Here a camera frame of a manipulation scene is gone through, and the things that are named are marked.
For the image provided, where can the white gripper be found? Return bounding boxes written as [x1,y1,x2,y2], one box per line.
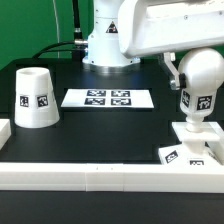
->
[118,0,224,90]

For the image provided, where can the white lamp bulb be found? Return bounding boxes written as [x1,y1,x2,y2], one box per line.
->
[178,48,224,132]

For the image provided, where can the white lamp base with tags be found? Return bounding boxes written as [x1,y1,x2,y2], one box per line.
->
[158,122,222,167]

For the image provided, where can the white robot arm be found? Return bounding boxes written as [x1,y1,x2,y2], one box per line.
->
[83,0,224,90]

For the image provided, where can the white lamp shade with tags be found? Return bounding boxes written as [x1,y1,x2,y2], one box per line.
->
[14,67,59,128]

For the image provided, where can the white fiducial tag board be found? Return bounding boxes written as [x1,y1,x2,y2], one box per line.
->
[61,89,154,109]

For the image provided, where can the white right fence block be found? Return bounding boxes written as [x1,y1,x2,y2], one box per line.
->
[208,122,224,166]

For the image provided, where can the white fence block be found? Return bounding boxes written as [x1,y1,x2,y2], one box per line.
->
[208,122,224,166]
[0,119,11,150]

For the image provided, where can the white front fence bar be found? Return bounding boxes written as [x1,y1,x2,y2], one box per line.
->
[0,163,224,193]

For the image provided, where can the white left fence block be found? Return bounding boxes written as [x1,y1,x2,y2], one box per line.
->
[0,119,11,150]

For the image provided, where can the black vertical cable with connector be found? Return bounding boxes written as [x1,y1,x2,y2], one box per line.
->
[72,0,83,48]

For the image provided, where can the black thick cable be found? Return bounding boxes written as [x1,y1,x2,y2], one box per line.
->
[32,41,88,60]

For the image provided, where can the thin white cable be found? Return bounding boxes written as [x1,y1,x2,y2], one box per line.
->
[52,0,62,59]

